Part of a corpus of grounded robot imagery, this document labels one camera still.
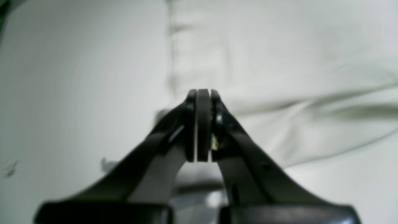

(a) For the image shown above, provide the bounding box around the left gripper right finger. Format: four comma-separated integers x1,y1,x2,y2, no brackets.
197,89,361,224

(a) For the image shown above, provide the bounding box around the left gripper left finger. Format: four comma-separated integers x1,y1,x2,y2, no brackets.
34,90,197,224

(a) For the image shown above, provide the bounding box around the light grey T-shirt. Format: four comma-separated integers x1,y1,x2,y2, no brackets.
167,0,397,167

